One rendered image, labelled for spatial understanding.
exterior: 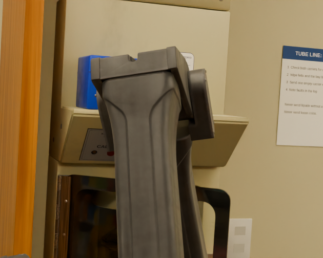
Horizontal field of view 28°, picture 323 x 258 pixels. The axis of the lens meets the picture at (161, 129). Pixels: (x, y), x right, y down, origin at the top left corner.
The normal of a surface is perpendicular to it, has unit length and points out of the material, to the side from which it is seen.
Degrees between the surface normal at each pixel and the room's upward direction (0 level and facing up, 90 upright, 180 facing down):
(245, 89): 90
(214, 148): 135
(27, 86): 90
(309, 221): 90
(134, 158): 64
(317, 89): 90
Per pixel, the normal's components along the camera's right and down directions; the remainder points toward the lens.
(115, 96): -0.18, -0.39
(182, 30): 0.32, 0.07
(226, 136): 0.18, 0.76
